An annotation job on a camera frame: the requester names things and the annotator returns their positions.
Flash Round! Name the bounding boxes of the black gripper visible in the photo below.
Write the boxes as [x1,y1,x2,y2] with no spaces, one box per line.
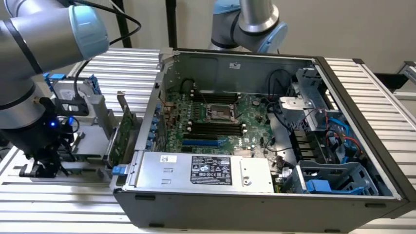
[19,135,76,179]

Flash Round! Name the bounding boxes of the black RAM slot bank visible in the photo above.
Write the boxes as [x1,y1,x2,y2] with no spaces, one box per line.
[191,90,240,103]
[187,121,244,137]

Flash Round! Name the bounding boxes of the grey parts rack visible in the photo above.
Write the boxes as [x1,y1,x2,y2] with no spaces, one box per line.
[48,73,144,177]

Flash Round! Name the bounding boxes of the green graphics card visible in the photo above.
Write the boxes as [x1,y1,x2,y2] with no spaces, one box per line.
[105,90,144,169]

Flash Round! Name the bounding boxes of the hard disk in blue carrier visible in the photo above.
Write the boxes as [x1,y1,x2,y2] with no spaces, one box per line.
[43,72,103,104]

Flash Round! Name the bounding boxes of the silver power supply unit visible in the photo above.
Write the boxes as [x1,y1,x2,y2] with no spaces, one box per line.
[129,151,275,194]

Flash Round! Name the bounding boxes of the blue expansion slot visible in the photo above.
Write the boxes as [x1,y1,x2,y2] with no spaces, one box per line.
[181,138,220,147]

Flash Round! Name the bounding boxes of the black expansion slot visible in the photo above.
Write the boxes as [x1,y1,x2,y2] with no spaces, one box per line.
[181,133,219,141]

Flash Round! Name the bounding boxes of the metal CPU socket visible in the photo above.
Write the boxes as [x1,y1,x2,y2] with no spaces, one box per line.
[201,102,241,123]

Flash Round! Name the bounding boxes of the black stand pole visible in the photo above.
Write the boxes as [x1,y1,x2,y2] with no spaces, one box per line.
[164,0,179,48]
[115,0,133,48]

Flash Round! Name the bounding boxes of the green motherboard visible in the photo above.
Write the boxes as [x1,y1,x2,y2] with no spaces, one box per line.
[157,92,277,157]

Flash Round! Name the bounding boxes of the black open PC case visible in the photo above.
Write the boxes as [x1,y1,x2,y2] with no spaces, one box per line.
[109,47,411,229]

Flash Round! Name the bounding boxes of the black fan shroud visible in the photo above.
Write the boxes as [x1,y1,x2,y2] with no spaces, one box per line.
[288,129,327,162]

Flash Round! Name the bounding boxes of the silver drive cage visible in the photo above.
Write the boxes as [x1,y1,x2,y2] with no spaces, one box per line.
[277,67,340,131]

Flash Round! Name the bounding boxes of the blue disk carrier clip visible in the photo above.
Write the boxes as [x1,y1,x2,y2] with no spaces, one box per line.
[307,179,333,194]

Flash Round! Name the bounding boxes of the grey disk bay cage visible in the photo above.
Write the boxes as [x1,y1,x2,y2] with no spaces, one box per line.
[293,159,380,196]

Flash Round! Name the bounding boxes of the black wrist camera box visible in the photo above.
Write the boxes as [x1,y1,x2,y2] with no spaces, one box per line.
[52,97,91,117]

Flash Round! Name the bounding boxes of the black camera cable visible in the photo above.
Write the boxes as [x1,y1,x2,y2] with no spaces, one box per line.
[69,0,143,100]

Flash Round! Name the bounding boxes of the black wire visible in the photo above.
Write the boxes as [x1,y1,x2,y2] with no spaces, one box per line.
[267,69,293,98]

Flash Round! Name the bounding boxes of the red wire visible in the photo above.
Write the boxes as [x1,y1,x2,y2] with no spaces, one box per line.
[343,135,364,155]

